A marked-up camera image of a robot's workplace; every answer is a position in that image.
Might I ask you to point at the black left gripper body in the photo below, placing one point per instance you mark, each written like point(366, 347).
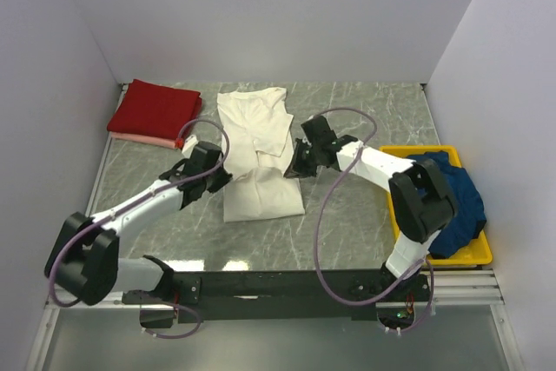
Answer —
point(216, 180)

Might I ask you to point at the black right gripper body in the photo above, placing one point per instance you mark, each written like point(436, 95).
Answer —
point(305, 162)

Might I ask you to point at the white t shirt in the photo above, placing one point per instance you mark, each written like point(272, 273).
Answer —
point(260, 149)

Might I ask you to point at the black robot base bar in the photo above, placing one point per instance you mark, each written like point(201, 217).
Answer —
point(265, 295)

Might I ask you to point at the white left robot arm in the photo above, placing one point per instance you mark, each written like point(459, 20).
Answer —
point(85, 259)

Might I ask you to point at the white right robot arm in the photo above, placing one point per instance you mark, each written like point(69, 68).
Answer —
point(422, 198)

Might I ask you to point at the pink folded t shirt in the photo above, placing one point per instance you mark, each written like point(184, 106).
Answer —
point(149, 140)

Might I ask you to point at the red folded t shirt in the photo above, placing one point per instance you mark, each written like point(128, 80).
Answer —
point(149, 109)

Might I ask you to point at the blue t shirt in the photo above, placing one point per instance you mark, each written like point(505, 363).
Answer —
point(471, 217)

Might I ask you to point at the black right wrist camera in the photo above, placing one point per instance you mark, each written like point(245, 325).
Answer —
point(317, 132)

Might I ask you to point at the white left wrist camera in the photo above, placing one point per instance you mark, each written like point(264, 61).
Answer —
point(187, 145)

